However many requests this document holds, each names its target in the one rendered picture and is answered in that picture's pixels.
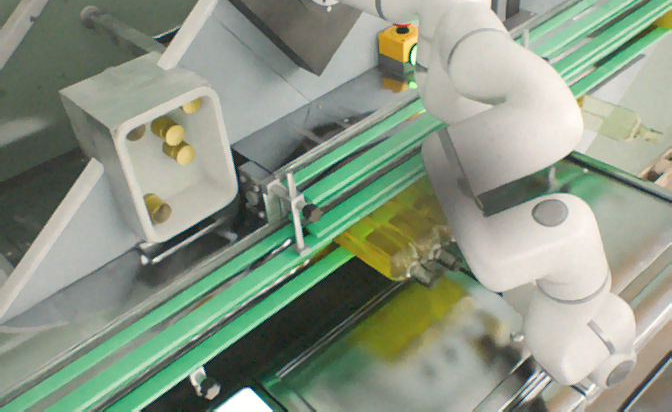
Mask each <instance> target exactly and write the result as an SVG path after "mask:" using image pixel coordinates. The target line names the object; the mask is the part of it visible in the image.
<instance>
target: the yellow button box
mask: <svg viewBox="0 0 672 412"><path fill-rule="evenodd" d="M417 38H418V27H416V26H413V25H410V26H407V30H406V31H400V30H399V27H397V26H392V27H390V28H388V29H386V30H384V31H382V32H380V33H379V34H378V39H379V53H380V55H379V59H380V65H383V66H385V67H387V68H390V69H392V70H394V71H396V72H399V73H401V74H407V73H408V72H410V71H412V70H414V65H413V64H411V63H410V62H409V52H410V49H411V47H412V46H413V45H414V44H415V43H416V42H417Z"/></svg>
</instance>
